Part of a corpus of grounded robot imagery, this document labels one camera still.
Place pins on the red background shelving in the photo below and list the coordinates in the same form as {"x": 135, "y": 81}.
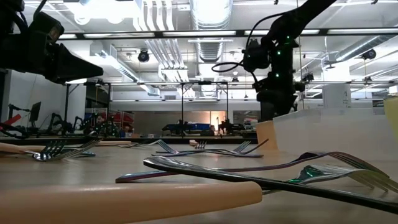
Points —
{"x": 127, "y": 118}

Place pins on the person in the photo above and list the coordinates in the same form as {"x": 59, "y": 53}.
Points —
{"x": 100, "y": 119}

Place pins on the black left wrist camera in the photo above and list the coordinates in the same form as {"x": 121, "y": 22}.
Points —
{"x": 46, "y": 26}

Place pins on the black background rig frame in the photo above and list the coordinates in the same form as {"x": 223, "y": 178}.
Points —
{"x": 182, "y": 105}

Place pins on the white square column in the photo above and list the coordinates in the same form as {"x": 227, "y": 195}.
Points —
{"x": 337, "y": 96}

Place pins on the black ceiling spotlight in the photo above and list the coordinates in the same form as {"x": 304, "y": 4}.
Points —
{"x": 143, "y": 56}
{"x": 369, "y": 54}

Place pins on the blue background workbench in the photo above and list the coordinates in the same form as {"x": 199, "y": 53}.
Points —
{"x": 199, "y": 126}

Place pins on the silver ribbed ventilation duct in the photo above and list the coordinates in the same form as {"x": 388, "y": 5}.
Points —
{"x": 211, "y": 49}

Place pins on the white rectangular air duct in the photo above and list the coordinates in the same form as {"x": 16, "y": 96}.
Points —
{"x": 121, "y": 67}

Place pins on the black metal fork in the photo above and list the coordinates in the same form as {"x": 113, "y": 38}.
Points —
{"x": 248, "y": 182}
{"x": 258, "y": 146}

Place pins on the grey round ceiling duct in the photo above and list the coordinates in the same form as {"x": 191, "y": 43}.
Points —
{"x": 360, "y": 46}

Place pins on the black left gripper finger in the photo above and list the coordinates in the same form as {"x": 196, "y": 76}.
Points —
{"x": 74, "y": 70}

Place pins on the black aluminium table frame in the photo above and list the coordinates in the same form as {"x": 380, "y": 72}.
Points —
{"x": 217, "y": 140}

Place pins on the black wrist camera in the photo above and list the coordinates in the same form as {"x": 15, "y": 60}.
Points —
{"x": 256, "y": 57}
{"x": 46, "y": 26}

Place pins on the orange plastic bin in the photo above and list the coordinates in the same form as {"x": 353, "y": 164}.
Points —
{"x": 266, "y": 137}

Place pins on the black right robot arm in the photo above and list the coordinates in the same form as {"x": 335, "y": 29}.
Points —
{"x": 298, "y": 15}

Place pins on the small black background monitor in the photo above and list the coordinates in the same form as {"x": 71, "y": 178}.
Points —
{"x": 35, "y": 112}

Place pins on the black background robot arm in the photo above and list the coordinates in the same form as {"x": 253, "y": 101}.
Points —
{"x": 50, "y": 124}

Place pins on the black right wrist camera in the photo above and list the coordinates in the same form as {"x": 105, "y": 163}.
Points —
{"x": 256, "y": 57}

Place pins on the black overhead light beam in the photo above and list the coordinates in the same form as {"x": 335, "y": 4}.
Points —
{"x": 240, "y": 32}

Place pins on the clear plastic bin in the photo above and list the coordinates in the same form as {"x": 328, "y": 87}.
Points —
{"x": 326, "y": 137}

